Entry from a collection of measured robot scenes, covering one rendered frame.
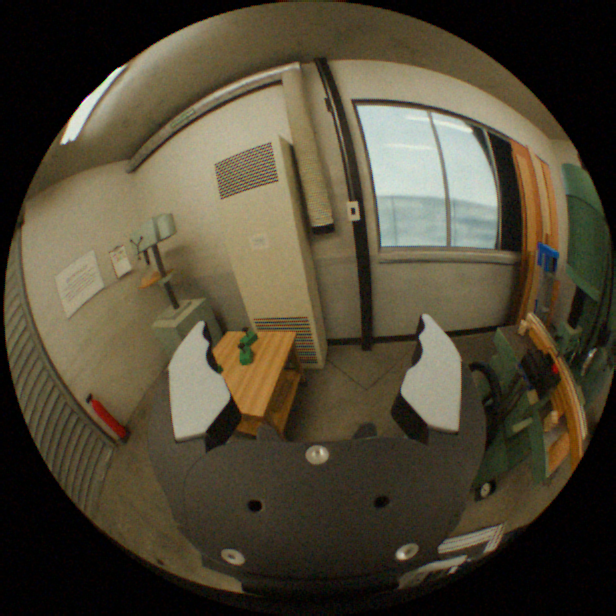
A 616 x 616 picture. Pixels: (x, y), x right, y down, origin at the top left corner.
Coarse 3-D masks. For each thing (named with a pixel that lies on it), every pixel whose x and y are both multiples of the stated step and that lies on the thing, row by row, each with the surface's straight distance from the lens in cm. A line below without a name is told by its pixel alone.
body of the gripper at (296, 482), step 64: (256, 448) 6; (320, 448) 6; (384, 448) 6; (192, 512) 6; (256, 512) 6; (320, 512) 5; (384, 512) 6; (448, 512) 6; (256, 576) 6; (320, 576) 6; (384, 576) 6
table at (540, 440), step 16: (496, 336) 82; (512, 336) 81; (528, 336) 87; (512, 352) 74; (544, 416) 66; (560, 416) 73; (512, 432) 60; (544, 432) 64; (560, 432) 71; (544, 448) 63; (544, 464) 64
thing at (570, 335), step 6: (564, 324) 70; (558, 330) 72; (564, 330) 70; (570, 330) 70; (576, 330) 75; (564, 336) 70; (570, 336) 69; (576, 336) 76; (558, 342) 72; (564, 342) 70; (570, 342) 72; (564, 348) 70; (570, 348) 76
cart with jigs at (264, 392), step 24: (240, 336) 150; (264, 336) 141; (288, 336) 134; (216, 360) 139; (240, 360) 122; (264, 360) 121; (240, 384) 114; (264, 384) 108; (288, 384) 148; (240, 408) 104; (264, 408) 99; (288, 408) 138
